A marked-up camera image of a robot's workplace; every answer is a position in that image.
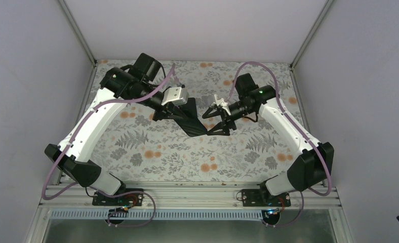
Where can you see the floral patterned table mat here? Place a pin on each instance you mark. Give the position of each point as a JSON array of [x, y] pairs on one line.
[[136, 148]]

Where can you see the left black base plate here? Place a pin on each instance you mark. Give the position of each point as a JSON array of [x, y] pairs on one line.
[[134, 198]]

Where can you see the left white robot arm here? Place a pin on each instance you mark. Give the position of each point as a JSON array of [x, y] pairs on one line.
[[119, 87]]

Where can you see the black phone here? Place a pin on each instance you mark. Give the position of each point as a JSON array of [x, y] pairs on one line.
[[189, 121]]

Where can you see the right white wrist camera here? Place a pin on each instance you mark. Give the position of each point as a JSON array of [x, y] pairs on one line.
[[221, 103]]

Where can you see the aluminium rail frame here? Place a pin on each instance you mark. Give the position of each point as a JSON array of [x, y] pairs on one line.
[[194, 195]]

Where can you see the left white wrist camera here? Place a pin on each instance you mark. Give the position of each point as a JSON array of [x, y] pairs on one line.
[[175, 95]]

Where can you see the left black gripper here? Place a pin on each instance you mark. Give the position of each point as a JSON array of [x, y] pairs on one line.
[[165, 113]]

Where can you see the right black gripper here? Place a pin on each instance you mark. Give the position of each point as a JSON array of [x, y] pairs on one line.
[[221, 125]]

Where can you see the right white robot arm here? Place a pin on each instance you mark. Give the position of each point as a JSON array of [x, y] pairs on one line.
[[313, 159]]

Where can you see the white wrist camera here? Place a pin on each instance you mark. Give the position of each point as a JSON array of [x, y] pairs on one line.
[[175, 95], [221, 103]]

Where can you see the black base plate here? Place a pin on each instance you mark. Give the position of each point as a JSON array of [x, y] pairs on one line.
[[134, 198], [258, 198]]

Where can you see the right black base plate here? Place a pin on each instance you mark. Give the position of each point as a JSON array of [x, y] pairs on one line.
[[258, 198]]

